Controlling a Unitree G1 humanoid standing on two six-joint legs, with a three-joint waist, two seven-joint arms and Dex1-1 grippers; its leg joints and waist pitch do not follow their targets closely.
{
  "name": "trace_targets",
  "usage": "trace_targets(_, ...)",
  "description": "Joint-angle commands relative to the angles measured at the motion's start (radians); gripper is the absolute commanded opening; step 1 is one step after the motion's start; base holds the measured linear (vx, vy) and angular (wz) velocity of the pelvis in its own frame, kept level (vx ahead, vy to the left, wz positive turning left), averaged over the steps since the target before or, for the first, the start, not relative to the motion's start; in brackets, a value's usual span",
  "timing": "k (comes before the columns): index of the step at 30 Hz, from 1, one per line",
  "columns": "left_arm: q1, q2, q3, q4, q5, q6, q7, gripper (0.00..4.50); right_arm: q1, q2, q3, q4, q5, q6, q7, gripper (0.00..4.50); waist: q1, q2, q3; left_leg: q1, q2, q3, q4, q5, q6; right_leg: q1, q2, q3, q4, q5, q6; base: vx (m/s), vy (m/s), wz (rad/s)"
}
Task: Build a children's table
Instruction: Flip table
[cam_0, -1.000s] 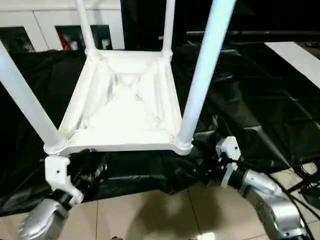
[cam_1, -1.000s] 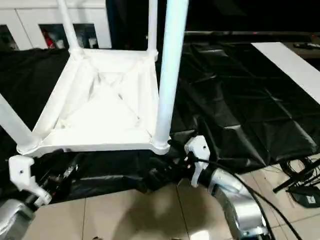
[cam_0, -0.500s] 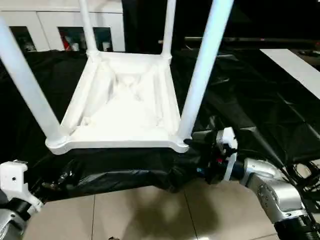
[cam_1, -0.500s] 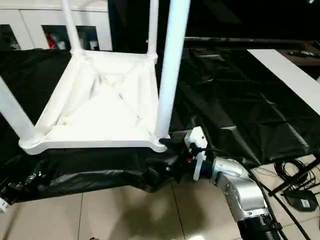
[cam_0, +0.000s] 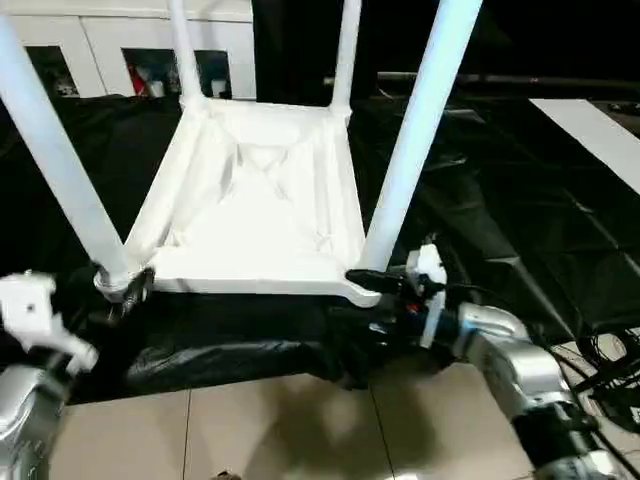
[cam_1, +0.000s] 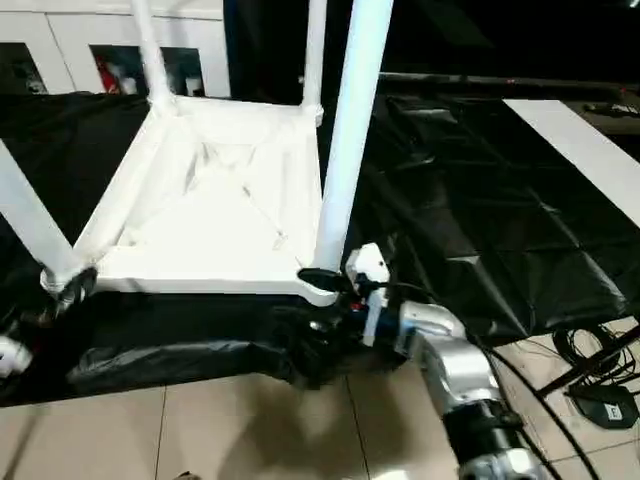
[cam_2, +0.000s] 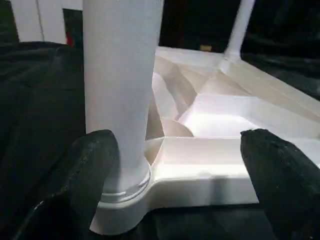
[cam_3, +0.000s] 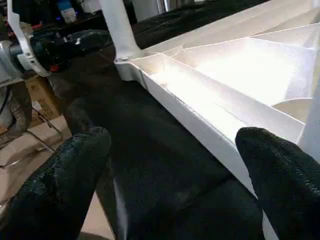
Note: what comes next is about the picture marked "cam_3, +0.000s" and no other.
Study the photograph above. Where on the white plastic table top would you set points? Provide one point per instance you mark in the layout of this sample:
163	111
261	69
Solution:
240	65

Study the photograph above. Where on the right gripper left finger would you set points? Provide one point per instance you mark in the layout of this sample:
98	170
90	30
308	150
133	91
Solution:
55	195

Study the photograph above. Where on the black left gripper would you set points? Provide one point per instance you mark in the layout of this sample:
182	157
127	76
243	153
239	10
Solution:
50	50

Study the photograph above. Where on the white plastic table leg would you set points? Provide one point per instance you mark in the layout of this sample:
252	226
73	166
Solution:
314	125
120	30

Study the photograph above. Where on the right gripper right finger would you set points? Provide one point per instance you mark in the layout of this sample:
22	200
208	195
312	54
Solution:
285	185

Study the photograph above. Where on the black table mat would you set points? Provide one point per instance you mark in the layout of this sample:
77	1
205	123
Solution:
150	150

